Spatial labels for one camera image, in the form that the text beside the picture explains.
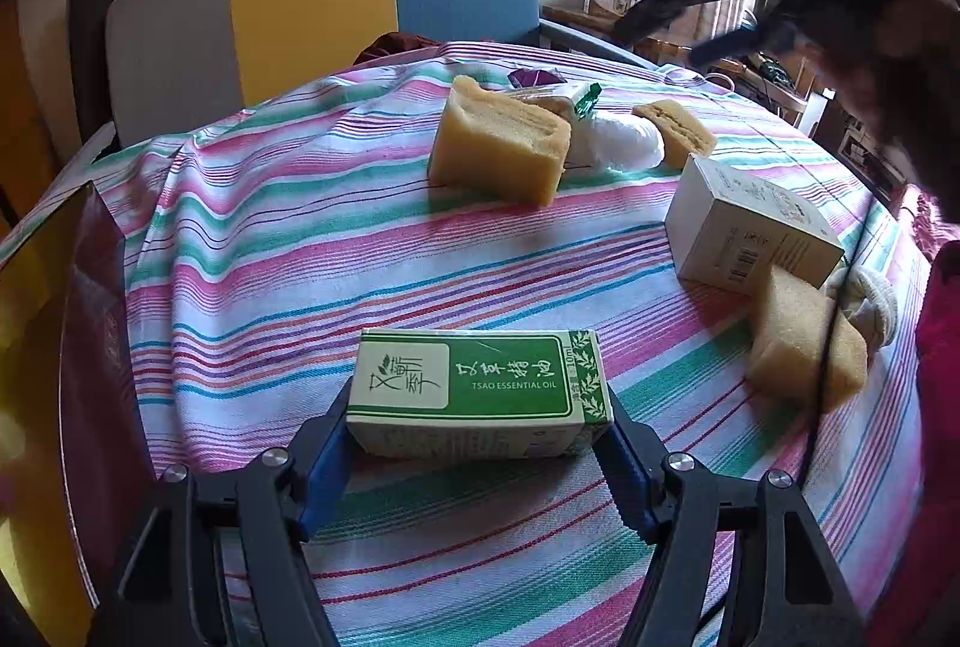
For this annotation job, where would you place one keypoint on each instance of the green and white carton box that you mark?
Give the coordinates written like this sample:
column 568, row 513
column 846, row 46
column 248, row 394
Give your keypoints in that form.
column 472, row 385

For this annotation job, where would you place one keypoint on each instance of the medium yellow sponge block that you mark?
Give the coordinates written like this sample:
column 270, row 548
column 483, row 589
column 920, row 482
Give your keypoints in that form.
column 799, row 347

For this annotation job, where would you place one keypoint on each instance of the purple snack packet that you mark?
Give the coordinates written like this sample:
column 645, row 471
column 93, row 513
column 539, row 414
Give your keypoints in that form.
column 534, row 78

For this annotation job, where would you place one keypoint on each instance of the small yellow sponge block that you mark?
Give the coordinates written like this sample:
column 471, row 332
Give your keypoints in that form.
column 679, row 130

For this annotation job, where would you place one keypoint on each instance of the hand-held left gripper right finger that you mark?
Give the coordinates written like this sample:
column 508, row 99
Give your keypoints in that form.
column 624, row 476

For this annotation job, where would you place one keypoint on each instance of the white plastic bag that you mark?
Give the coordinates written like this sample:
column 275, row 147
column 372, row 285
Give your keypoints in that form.
column 619, row 141

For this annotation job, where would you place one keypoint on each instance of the dark red cloth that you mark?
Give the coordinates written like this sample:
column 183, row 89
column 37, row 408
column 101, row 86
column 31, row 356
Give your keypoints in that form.
column 397, row 46

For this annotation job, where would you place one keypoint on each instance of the cracker packet with green edges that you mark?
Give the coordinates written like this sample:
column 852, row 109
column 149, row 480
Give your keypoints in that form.
column 583, row 103

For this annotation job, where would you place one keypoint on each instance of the wooden side desk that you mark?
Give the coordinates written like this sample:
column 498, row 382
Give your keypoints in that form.
column 581, row 21

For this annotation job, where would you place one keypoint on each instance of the red fabric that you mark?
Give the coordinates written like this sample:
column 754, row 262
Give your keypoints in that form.
column 930, row 467

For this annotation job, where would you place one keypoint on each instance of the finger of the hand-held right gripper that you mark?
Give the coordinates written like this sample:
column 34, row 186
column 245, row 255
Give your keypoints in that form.
column 712, row 17

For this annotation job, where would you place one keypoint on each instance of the white knitted glove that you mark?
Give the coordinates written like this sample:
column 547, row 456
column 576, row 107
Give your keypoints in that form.
column 870, row 306

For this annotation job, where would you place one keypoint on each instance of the striped tablecloth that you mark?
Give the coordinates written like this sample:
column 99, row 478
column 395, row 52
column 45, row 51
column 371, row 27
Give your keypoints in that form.
column 300, row 257

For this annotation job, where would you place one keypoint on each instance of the white cardboard box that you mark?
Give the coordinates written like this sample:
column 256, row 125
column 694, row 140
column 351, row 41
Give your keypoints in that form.
column 742, row 227

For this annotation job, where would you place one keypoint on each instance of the large yellow sponge block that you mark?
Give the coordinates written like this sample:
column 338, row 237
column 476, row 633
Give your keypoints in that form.
column 495, row 145

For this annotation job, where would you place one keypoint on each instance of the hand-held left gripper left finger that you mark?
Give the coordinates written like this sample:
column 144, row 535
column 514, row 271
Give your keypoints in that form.
column 326, row 471

